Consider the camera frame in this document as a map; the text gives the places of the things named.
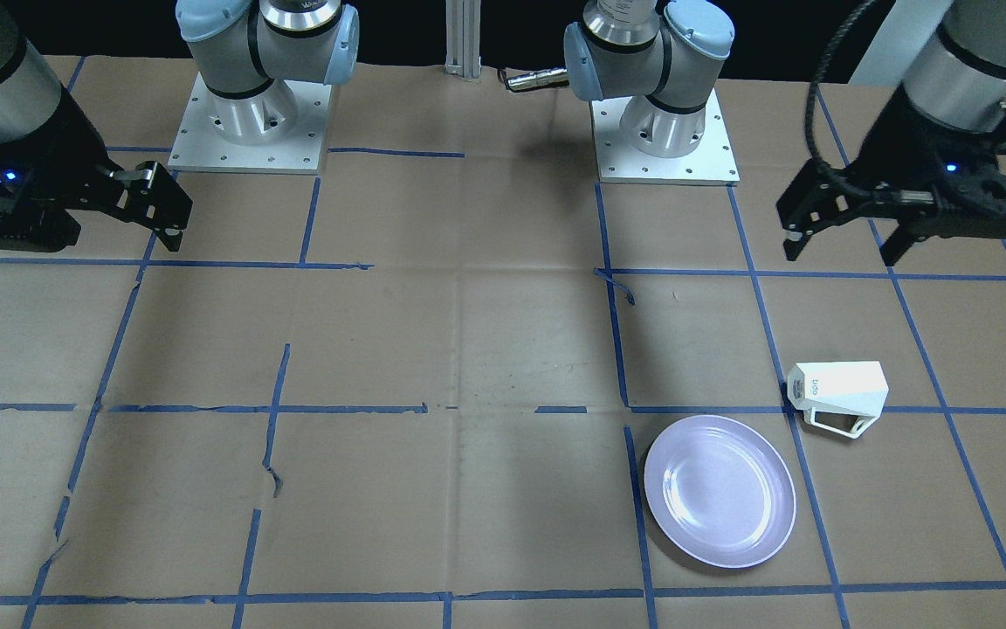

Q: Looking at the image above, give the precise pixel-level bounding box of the metal cable connector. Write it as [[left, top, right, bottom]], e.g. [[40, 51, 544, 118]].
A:
[[498, 67, 569, 94]]

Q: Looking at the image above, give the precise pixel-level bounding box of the white angular cup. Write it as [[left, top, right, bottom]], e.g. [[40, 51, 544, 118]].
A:
[[785, 361, 889, 439]]

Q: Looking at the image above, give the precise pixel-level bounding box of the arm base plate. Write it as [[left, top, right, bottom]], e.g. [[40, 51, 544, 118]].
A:
[[590, 89, 741, 186], [168, 76, 335, 176]]

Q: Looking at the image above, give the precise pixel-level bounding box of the aluminium frame post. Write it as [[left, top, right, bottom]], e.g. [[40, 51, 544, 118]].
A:
[[444, 0, 482, 82]]

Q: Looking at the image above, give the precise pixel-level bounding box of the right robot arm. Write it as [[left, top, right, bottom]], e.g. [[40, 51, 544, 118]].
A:
[[0, 1, 359, 253]]

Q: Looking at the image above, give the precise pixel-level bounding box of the lavender round plate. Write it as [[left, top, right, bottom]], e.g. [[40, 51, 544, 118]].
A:
[[643, 415, 797, 570]]

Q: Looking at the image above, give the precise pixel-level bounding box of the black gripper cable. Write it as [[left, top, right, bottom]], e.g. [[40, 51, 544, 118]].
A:
[[805, 0, 884, 197]]

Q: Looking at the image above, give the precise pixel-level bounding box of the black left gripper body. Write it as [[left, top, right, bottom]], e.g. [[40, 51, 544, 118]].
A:
[[851, 87, 1006, 239]]

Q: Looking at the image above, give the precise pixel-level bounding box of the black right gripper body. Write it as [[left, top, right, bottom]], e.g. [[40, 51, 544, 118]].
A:
[[0, 92, 115, 253]]

